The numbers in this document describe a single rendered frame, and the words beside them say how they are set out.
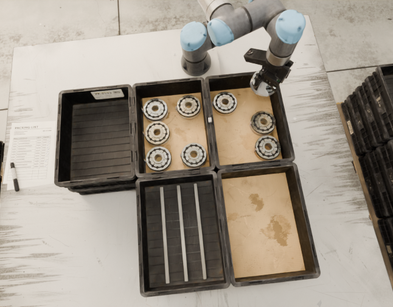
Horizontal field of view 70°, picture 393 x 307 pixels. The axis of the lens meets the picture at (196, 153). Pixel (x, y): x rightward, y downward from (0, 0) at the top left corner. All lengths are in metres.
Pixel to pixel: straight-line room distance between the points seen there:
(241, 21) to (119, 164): 0.71
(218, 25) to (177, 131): 0.52
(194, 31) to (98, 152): 0.65
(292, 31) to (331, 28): 1.99
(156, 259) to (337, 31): 2.32
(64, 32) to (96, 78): 1.30
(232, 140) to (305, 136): 0.39
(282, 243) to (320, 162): 0.44
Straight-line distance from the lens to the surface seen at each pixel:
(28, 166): 1.51
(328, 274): 1.35
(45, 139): 1.51
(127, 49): 1.62
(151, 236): 1.13
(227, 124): 1.22
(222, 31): 0.84
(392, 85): 2.03
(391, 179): 1.91
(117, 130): 1.25
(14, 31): 3.03
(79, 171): 1.25
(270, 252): 1.14
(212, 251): 1.11
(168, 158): 1.14
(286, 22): 0.84
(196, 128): 1.20
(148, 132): 1.19
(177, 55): 1.52
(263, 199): 1.15
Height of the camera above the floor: 1.94
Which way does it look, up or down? 72 degrees down
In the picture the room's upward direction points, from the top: 3 degrees counter-clockwise
